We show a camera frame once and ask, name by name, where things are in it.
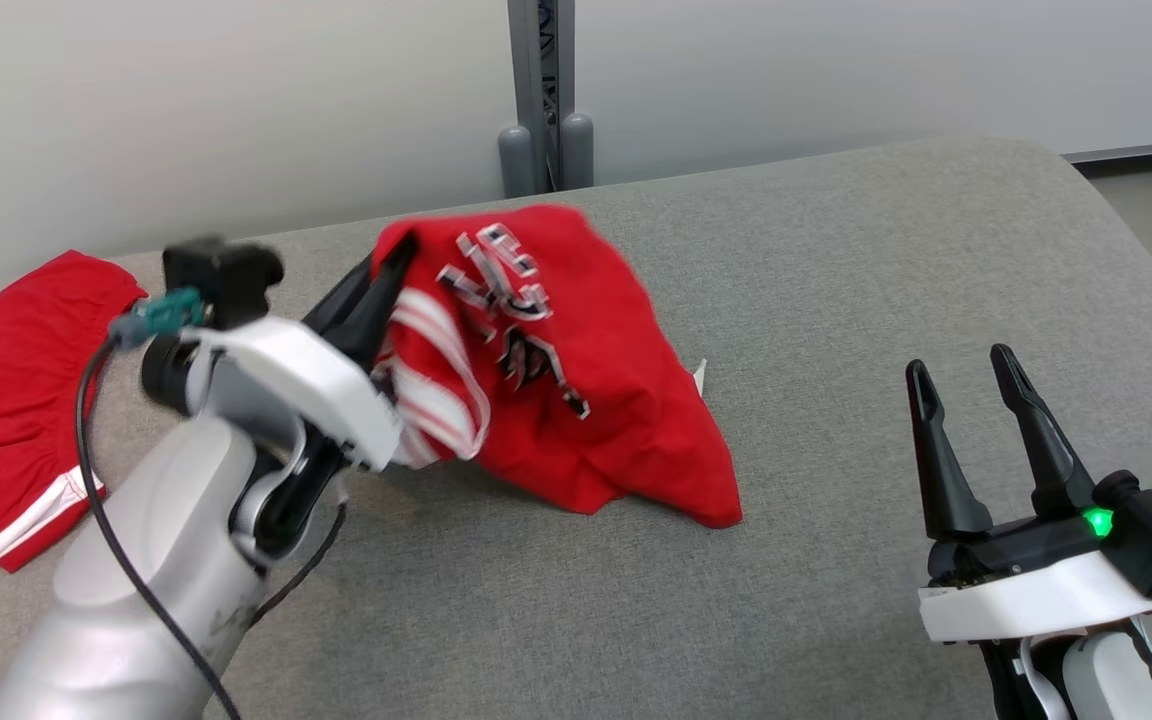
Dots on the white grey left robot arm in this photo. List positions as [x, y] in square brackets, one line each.
[136, 560]

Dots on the grey wall baseboard strip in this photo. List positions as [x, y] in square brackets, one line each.
[1146, 152]

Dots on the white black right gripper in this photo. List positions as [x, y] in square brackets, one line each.
[1026, 600]

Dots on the red jersey with white trim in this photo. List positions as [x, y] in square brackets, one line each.
[626, 400]

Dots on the red shorts with white stripe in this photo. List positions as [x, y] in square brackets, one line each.
[6, 400]

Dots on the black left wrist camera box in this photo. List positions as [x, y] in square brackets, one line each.
[226, 280]

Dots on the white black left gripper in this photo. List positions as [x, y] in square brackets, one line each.
[306, 385]

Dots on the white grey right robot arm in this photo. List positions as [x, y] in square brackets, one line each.
[1096, 680]

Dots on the grey metal partition post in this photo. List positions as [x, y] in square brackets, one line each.
[541, 70]

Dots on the grey cylindrical post foot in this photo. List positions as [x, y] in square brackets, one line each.
[516, 160]
[577, 150]

